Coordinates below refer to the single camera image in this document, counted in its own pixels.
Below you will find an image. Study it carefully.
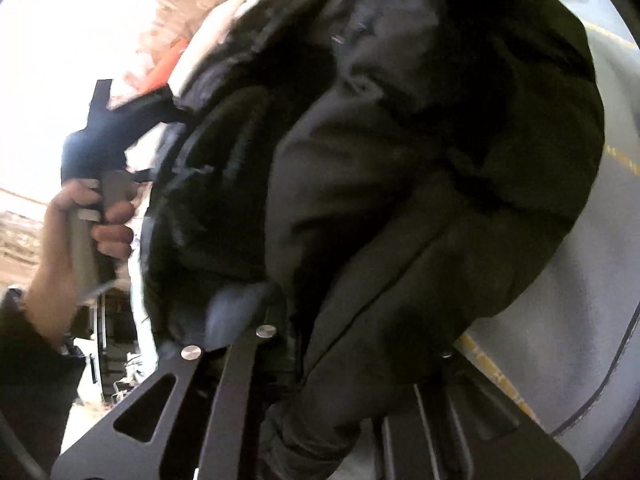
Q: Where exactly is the black desk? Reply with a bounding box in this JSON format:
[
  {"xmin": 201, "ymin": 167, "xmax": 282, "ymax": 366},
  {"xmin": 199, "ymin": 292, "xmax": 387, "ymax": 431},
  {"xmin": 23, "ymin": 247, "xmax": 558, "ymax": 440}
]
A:
[{"xmin": 75, "ymin": 287, "xmax": 151, "ymax": 401}]

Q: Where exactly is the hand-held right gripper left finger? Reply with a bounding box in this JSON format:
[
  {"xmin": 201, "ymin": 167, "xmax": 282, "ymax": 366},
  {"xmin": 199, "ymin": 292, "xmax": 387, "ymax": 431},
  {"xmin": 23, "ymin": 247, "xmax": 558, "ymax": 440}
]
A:
[{"xmin": 50, "ymin": 280, "xmax": 281, "ymax": 480}]

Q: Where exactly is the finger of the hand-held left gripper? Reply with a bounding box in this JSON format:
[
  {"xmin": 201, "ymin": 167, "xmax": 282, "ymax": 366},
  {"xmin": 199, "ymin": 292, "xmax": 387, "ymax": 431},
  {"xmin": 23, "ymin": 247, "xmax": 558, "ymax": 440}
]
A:
[{"xmin": 122, "ymin": 87, "xmax": 191, "ymax": 148}]

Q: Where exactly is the person's left forearm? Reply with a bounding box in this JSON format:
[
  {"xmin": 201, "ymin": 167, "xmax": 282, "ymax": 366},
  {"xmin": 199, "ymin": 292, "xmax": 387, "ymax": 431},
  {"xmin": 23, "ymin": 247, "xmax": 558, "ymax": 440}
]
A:
[{"xmin": 0, "ymin": 287, "xmax": 88, "ymax": 480}]

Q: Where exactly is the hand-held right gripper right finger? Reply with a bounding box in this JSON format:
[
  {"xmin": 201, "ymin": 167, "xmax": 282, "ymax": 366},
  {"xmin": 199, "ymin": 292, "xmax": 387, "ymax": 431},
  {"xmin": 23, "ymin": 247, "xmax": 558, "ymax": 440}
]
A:
[{"xmin": 372, "ymin": 350, "xmax": 583, "ymax": 480}]

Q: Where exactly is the orange carrot plush pillow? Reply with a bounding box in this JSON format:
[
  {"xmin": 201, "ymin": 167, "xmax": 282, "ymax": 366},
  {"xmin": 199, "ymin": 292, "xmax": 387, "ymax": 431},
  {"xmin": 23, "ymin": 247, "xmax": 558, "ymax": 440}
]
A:
[{"xmin": 147, "ymin": 40, "xmax": 188, "ymax": 93}]

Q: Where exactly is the person's left hand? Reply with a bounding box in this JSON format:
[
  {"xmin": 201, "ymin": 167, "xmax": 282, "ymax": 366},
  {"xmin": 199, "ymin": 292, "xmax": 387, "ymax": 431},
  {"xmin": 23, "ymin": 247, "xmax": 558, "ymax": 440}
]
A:
[{"xmin": 25, "ymin": 180, "xmax": 136, "ymax": 346}]

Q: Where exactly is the black hooded puffer jacket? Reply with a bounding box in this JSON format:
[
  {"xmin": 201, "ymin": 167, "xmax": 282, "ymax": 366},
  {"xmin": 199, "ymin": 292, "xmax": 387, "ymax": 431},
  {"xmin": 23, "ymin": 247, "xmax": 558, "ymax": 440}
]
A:
[{"xmin": 132, "ymin": 0, "xmax": 608, "ymax": 480}]

